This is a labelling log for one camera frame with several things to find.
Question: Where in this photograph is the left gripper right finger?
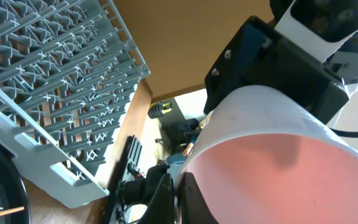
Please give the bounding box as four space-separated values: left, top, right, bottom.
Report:
178 172 218 224

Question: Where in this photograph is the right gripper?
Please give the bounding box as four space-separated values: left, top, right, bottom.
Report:
204 16 349 124

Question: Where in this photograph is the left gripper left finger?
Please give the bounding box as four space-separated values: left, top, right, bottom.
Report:
137 174 175 224

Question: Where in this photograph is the pink cup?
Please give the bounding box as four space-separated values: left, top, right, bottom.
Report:
181 85 358 223

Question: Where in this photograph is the wooden chopstick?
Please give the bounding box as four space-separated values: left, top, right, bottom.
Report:
0 207 25 217

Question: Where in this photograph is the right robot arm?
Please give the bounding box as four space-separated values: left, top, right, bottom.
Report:
204 0 358 123

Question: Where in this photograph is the grey dishwasher rack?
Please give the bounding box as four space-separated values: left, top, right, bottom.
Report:
0 0 150 208

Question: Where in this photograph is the round black tray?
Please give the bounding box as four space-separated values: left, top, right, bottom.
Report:
0 144 31 224

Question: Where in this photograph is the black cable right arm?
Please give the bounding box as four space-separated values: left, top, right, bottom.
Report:
329 126 358 138

